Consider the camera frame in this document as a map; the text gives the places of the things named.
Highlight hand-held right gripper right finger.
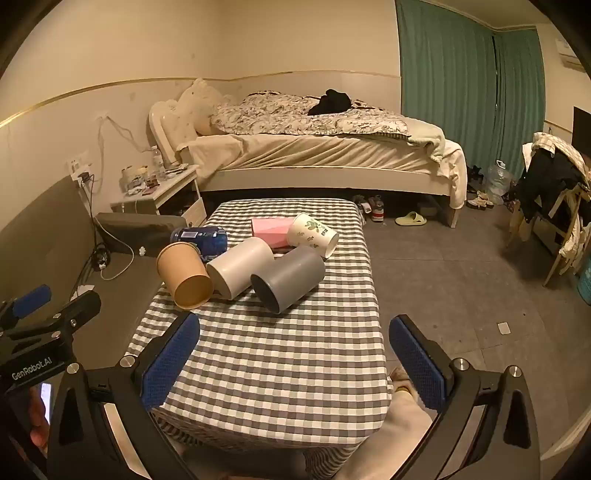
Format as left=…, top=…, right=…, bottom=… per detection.
left=332, top=315, right=543, bottom=480

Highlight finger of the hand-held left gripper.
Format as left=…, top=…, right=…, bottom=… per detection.
left=0, top=284, right=52, bottom=325
left=0, top=291, right=102, bottom=343

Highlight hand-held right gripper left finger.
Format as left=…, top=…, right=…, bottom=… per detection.
left=46, top=313, right=218, bottom=480

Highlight brown paper cup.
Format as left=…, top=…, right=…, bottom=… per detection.
left=156, top=241, right=214, bottom=310

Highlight plain white cup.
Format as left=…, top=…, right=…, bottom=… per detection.
left=206, top=237, right=275, bottom=301

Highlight grey cup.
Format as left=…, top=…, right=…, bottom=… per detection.
left=250, top=245, right=326, bottom=315

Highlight white leaf-print paper cup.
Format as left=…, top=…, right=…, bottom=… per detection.
left=287, top=213, right=340, bottom=259

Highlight blue patterned cup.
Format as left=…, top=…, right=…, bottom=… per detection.
left=170, top=226, right=228, bottom=259

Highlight person's left hand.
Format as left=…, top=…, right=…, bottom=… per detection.
left=25, top=383, right=52, bottom=457

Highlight person's leg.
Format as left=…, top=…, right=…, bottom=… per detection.
left=339, top=367, right=437, bottom=480

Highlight grey checked tablecloth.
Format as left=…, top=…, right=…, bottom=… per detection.
left=124, top=198, right=393, bottom=479

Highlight white nightstand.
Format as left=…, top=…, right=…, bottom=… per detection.
left=110, top=164, right=207, bottom=229

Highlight pair of sneakers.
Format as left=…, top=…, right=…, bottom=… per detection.
left=353, top=195, right=387, bottom=223

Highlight pink tissue box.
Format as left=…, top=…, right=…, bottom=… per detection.
left=250, top=217, right=296, bottom=250

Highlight light shoes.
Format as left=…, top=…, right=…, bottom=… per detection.
left=466, top=189, right=496, bottom=211

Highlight blue bin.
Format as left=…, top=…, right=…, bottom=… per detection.
left=577, top=257, right=591, bottom=306

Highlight wooden chair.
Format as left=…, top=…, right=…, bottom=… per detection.
left=508, top=134, right=591, bottom=288

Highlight large clear water jug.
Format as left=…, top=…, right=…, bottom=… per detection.
left=487, top=159, right=514, bottom=205

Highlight cream throw blanket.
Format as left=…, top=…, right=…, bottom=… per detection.
left=406, top=117, right=467, bottom=209

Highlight dark jacket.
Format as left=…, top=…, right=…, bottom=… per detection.
left=512, top=148, right=588, bottom=223

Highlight white bed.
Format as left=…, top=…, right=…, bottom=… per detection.
left=148, top=99, right=467, bottom=229

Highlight cream pillow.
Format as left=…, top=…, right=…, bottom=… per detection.
left=161, top=78, right=236, bottom=139

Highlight striped cloth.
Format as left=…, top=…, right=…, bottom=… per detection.
left=531, top=131, right=585, bottom=172

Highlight floral blanket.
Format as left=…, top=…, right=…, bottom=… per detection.
left=210, top=92, right=411, bottom=138

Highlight black clothing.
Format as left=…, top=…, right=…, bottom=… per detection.
left=308, top=89, right=352, bottom=116

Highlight black television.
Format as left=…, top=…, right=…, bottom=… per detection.
left=573, top=106, right=591, bottom=154

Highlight green curtain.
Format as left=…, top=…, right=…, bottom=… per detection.
left=396, top=0, right=546, bottom=175

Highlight white air conditioner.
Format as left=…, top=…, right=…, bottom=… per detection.
left=556, top=39, right=585, bottom=71

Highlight white floor cable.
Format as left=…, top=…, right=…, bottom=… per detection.
left=93, top=215, right=136, bottom=282

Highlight wall socket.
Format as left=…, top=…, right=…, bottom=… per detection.
left=66, top=154, right=94, bottom=182

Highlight white wall cable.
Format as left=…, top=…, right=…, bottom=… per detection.
left=93, top=113, right=149, bottom=217

